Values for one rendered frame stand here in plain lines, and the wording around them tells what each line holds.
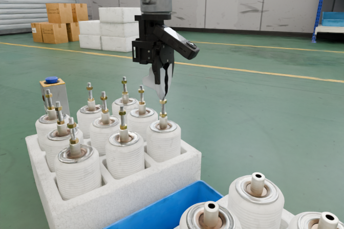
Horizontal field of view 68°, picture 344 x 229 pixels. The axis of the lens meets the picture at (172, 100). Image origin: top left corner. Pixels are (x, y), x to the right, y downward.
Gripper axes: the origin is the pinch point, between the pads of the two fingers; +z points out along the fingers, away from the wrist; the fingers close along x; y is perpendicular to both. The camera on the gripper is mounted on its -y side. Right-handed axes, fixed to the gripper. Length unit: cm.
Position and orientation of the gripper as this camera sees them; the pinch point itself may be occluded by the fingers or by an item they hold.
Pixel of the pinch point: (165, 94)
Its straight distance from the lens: 66.3
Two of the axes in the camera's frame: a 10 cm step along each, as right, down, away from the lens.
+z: 0.0, 9.4, 3.5
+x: -4.4, 3.1, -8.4
